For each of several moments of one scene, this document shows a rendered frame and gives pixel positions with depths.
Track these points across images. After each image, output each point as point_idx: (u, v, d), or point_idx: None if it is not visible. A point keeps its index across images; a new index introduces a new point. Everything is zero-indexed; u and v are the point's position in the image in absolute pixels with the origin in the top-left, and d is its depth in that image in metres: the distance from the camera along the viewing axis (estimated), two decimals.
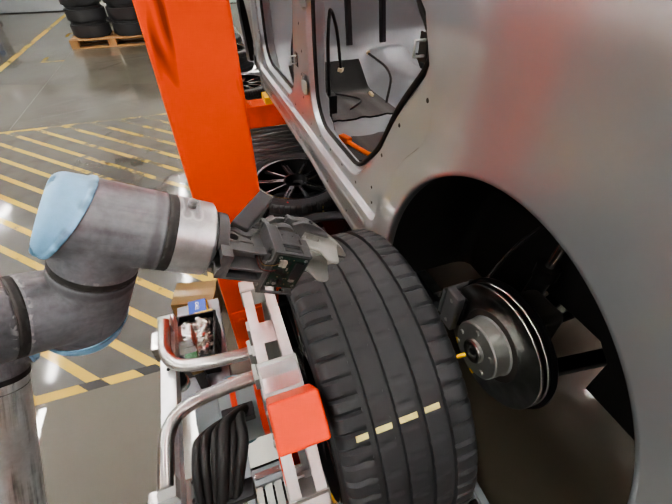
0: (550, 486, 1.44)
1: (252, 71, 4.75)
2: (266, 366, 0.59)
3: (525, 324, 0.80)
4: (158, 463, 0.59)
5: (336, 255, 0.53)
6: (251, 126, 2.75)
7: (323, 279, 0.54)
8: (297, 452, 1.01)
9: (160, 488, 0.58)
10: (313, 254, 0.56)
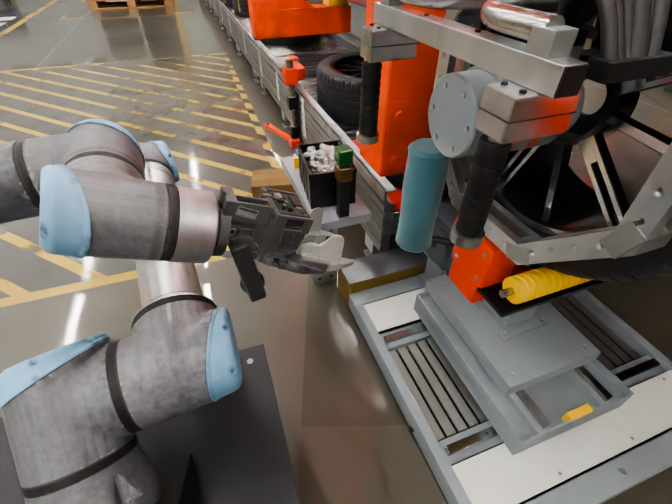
0: None
1: None
2: None
3: None
4: (510, 25, 0.38)
5: (318, 216, 0.57)
6: (312, 32, 2.53)
7: (339, 237, 0.51)
8: None
9: (530, 43, 0.36)
10: (322, 257, 0.54)
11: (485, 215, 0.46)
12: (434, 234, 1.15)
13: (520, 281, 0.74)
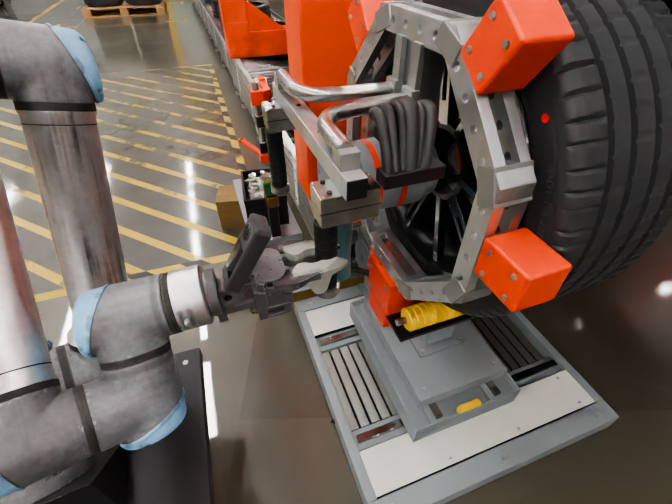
0: (626, 356, 1.39)
1: None
2: (455, 21, 0.50)
3: None
4: (325, 139, 0.50)
5: (326, 285, 0.58)
6: (283, 51, 2.69)
7: None
8: None
9: (333, 157, 0.48)
10: (309, 253, 0.59)
11: (331, 274, 0.58)
12: (361, 250, 1.31)
13: (411, 312, 0.86)
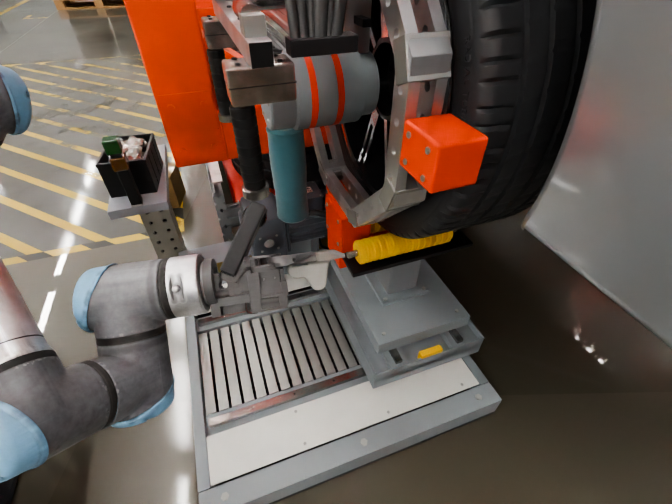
0: (532, 338, 1.29)
1: None
2: None
3: None
4: (235, 12, 0.48)
5: (324, 278, 0.56)
6: None
7: None
8: None
9: (240, 26, 0.46)
10: None
11: (255, 170, 0.56)
12: None
13: (361, 243, 0.84)
